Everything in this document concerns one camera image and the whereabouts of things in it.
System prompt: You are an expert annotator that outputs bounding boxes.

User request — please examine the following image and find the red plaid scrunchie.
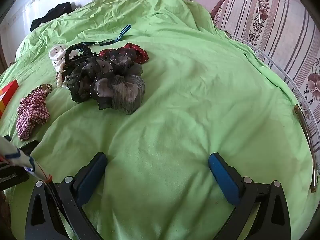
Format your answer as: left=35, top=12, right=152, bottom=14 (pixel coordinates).
left=16, top=87, right=50, bottom=141

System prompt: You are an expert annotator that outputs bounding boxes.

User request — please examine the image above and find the white dotted scrunchie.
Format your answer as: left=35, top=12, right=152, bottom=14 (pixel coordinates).
left=48, top=44, right=67, bottom=73

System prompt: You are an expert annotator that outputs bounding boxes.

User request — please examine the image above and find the dark sheer beaded scrunchie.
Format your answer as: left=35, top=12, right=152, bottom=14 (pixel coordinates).
left=62, top=48, right=145, bottom=114

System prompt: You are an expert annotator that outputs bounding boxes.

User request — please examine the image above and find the red white-dotted scrunchie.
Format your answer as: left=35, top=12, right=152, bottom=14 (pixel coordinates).
left=99, top=43, right=149, bottom=64

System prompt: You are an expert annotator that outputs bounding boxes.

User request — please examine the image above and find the red shallow box tray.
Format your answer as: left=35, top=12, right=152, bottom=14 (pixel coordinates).
left=0, top=80, right=18, bottom=117

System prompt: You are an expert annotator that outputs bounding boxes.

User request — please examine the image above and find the green bed sheet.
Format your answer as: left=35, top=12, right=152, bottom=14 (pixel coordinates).
left=1, top=0, right=319, bottom=239

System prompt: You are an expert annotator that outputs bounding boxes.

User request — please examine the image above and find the striped floral pillow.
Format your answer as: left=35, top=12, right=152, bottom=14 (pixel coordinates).
left=211, top=0, right=319, bottom=135

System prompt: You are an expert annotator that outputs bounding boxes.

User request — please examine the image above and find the blue striped watch strap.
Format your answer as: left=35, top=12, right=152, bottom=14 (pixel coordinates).
left=83, top=24, right=132, bottom=46

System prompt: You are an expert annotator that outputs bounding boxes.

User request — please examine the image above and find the black cloth at wall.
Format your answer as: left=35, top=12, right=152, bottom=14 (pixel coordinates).
left=30, top=2, right=73, bottom=31

